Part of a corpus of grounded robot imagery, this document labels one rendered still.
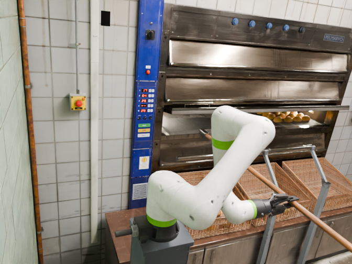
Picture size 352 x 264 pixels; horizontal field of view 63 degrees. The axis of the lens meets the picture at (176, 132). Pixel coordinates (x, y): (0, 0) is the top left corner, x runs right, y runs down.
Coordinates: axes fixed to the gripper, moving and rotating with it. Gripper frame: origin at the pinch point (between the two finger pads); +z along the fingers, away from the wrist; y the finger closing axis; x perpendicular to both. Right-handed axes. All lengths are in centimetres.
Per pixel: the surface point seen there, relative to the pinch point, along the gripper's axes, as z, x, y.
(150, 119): -47, -96, -14
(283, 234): 56, -43, 69
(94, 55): -86, -97, -57
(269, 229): 33, -38, 54
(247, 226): 20, -47, 56
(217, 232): -5, -49, 57
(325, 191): 80, -37, 28
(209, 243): -15, -43, 60
